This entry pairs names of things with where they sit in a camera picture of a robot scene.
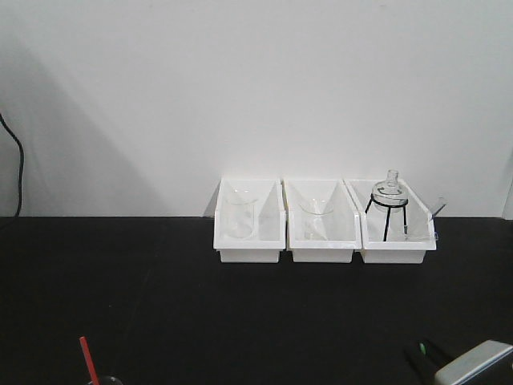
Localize small glass beaker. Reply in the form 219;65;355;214
87;375;123;385

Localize glass flask on tripod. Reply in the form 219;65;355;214
372;169;408;209

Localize black wall cable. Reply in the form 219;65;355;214
0;112;26;220

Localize white storage bin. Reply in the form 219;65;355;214
283;179;362;263
213;178;286;263
344;179;437;264

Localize left white storage bin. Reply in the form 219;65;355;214
213;178;286;263

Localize clear glass tube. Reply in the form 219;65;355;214
405;197;447;241

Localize black wire tripod stand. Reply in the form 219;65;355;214
365;193;409;241

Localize short glass beaker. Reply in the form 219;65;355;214
300;198;334;241

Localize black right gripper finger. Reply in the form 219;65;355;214
403;338;454;385

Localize tall glass beaker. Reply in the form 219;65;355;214
224;188;257;239

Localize middle white storage bin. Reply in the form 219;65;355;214
283;179;362;263

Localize right white storage bin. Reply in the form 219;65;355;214
344;179;437;264

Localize red plastic spoon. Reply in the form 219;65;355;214
79;336;101;385

